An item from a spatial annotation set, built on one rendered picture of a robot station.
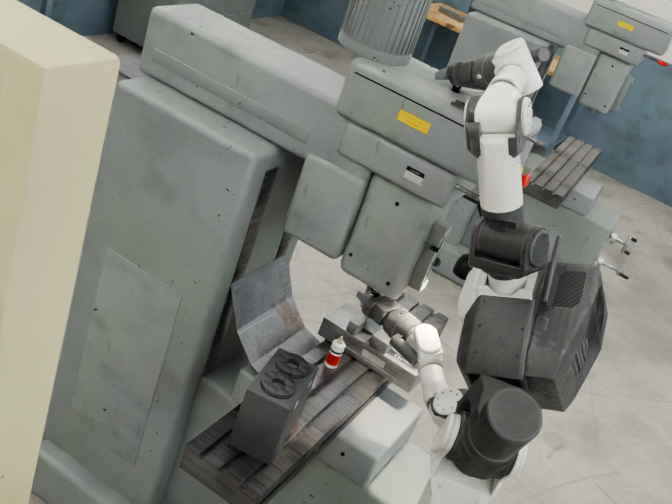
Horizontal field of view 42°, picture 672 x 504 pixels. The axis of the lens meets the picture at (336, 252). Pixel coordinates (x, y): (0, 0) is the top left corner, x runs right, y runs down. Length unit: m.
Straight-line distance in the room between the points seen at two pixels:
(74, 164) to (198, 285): 2.03
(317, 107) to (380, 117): 0.20
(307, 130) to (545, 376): 0.93
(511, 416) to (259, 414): 0.69
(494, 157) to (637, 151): 7.09
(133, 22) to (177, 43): 5.05
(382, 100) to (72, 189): 1.72
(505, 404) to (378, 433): 0.92
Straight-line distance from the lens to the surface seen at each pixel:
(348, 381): 2.62
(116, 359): 2.86
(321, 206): 2.36
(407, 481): 2.69
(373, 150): 2.25
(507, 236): 1.88
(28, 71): 0.48
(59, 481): 3.22
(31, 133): 0.48
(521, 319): 1.93
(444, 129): 2.15
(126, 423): 2.96
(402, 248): 2.30
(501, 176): 1.82
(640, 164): 8.89
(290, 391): 2.16
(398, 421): 2.69
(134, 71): 4.79
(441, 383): 2.26
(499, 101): 1.82
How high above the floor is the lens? 2.47
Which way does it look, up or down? 27 degrees down
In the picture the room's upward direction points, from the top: 20 degrees clockwise
